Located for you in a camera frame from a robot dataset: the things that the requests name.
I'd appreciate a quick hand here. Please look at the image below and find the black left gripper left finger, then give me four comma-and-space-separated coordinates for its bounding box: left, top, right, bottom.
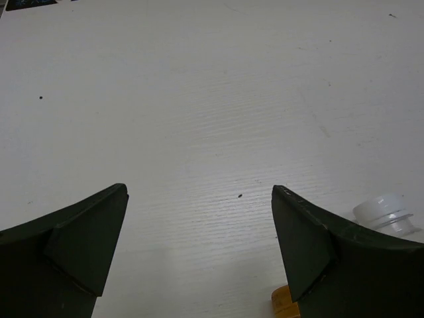
1, 184, 129, 317

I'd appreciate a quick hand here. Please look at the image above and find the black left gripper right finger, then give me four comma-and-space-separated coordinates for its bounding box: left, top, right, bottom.
272, 185, 423, 317

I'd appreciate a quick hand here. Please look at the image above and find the orange juice bottle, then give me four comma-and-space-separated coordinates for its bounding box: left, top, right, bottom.
271, 285, 301, 318

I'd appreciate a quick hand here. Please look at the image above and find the clear bottle white red label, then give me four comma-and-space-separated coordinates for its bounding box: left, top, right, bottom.
352, 193, 423, 241

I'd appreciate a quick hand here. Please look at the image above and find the dark logo sticker left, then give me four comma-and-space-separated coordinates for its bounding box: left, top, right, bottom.
5, 0, 58, 11

